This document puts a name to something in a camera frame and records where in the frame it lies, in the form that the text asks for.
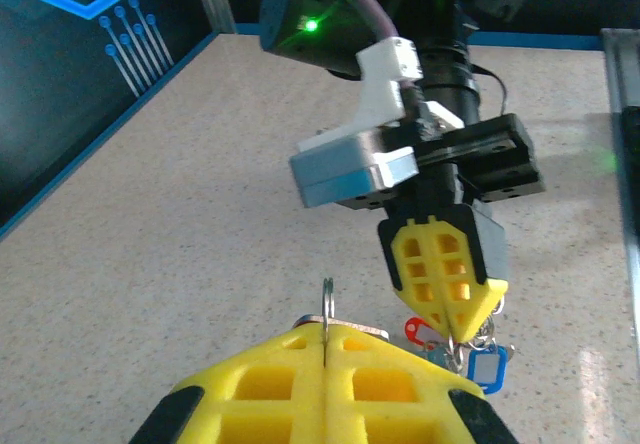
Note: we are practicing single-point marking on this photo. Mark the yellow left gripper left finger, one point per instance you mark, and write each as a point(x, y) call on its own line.
point(240, 404)

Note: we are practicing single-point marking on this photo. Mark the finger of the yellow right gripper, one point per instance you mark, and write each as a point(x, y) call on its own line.
point(470, 274)
point(415, 264)

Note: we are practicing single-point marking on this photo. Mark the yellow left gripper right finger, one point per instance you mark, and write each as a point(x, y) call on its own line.
point(400, 404)

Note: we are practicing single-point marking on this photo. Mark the red key tag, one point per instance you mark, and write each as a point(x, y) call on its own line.
point(415, 326)

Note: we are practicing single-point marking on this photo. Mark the metal keyring plate with rings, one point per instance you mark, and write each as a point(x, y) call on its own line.
point(365, 330)

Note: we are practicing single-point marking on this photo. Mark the blue key tag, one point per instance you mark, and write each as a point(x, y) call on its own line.
point(485, 368)

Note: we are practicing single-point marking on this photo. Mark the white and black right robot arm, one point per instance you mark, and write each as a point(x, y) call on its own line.
point(290, 24)

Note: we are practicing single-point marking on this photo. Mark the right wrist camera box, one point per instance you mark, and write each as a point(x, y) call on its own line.
point(340, 169)

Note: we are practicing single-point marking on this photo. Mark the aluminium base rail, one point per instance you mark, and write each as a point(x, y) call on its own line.
point(625, 189)

